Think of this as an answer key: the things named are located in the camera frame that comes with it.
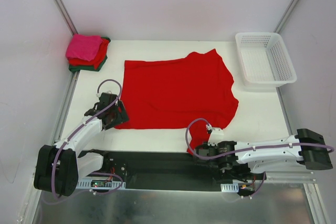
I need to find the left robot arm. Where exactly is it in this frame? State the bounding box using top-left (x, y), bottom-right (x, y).
top-left (34, 92), bottom-right (129, 196)

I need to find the folded green t shirt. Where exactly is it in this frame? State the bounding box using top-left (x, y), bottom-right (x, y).
top-left (68, 35), bottom-right (111, 72)

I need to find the grey cable duct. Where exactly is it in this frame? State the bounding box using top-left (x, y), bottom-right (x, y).
top-left (76, 179), bottom-right (126, 190)
top-left (220, 183), bottom-right (239, 193)

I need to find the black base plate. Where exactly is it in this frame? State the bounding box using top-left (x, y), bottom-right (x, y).
top-left (80, 150), bottom-right (267, 190)

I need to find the left grey cable duct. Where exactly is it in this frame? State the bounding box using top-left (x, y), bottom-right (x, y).
top-left (76, 179), bottom-right (126, 190)

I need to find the white plastic basket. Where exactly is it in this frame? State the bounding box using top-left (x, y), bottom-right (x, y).
top-left (235, 32), bottom-right (297, 91)

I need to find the red t shirt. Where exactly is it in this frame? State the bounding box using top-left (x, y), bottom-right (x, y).
top-left (117, 49), bottom-right (239, 148)
top-left (68, 37), bottom-right (111, 70)

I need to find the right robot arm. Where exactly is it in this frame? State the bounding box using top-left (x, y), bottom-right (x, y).
top-left (192, 128), bottom-right (333, 182)

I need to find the folded red t shirt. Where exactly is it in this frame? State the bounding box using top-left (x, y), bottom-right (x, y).
top-left (68, 37), bottom-right (111, 70)

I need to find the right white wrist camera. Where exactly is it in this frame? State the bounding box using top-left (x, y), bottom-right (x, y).
top-left (207, 127), bottom-right (224, 146)

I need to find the right grey cable duct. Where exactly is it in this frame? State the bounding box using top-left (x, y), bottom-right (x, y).
top-left (220, 183), bottom-right (239, 193)

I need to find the folded pink t shirt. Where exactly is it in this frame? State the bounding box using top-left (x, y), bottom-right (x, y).
top-left (66, 34), bottom-right (102, 61)

